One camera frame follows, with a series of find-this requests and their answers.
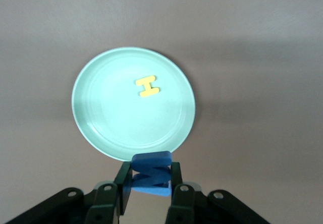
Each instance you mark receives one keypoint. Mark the pale green plate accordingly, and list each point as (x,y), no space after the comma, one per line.
(126,120)

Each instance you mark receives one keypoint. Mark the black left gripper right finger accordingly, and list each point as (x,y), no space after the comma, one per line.
(184,203)

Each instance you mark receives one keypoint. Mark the yellow foam letter H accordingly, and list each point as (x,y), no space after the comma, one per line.
(147,86)

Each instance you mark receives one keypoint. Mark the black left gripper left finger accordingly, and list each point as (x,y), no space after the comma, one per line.
(103,203)

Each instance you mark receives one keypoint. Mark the large blue foam letter W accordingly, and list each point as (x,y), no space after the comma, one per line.
(151,162)

